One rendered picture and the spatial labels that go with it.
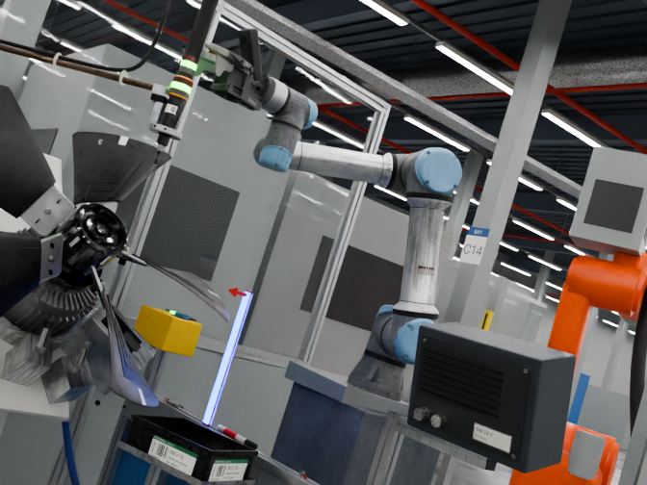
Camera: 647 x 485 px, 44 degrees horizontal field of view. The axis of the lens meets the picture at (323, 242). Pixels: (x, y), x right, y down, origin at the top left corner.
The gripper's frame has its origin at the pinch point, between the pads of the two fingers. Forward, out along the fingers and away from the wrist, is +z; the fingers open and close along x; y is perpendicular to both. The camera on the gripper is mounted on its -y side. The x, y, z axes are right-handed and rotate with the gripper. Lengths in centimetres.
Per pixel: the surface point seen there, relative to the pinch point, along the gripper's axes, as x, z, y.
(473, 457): -73, -34, 63
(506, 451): -80, -32, 60
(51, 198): 2.7, 18.4, 41.6
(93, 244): -9, 13, 48
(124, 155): 14.5, 0.3, 26.6
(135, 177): 7.8, -0.3, 31.0
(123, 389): -26, 7, 71
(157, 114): 0.7, 3.5, 17.5
